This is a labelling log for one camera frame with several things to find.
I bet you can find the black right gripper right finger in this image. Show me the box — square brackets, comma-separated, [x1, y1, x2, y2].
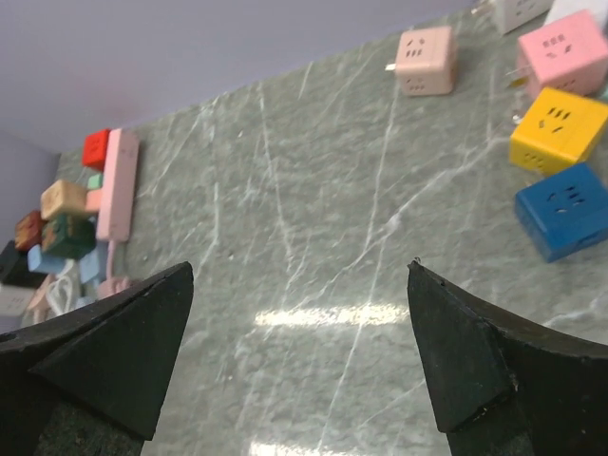
[408, 261, 607, 455]

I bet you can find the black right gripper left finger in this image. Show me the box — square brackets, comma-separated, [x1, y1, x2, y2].
[1, 261, 194, 455]

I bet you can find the light blue power strip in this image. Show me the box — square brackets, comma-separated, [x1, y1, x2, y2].
[27, 244, 109, 310]

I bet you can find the dark green cube plug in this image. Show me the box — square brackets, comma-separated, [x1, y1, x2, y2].
[41, 214, 97, 260]

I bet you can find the pink power strip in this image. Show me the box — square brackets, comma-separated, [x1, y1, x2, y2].
[96, 128, 140, 242]

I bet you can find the small salmon plug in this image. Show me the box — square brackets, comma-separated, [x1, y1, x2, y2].
[85, 188, 103, 214]

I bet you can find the beige cube plug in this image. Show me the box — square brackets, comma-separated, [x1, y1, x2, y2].
[40, 180, 91, 220]

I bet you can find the small green plug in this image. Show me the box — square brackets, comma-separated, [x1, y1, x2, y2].
[87, 173, 104, 190]

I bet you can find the red cube plug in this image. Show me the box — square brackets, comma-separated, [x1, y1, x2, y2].
[82, 129, 110, 172]

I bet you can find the black cube plug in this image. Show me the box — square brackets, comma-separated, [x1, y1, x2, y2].
[0, 240, 47, 289]

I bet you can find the maroon patterned cube plug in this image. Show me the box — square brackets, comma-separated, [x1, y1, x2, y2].
[14, 210, 46, 252]

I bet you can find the blue cube plug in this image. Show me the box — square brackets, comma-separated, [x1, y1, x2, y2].
[514, 162, 607, 262]

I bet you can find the yellow cube plug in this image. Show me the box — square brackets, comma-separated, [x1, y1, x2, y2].
[508, 87, 607, 177]

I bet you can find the light pink cube plug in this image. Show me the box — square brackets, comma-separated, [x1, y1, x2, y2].
[385, 26, 457, 97]

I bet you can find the white cube plug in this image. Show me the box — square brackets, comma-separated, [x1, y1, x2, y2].
[471, 0, 553, 35]

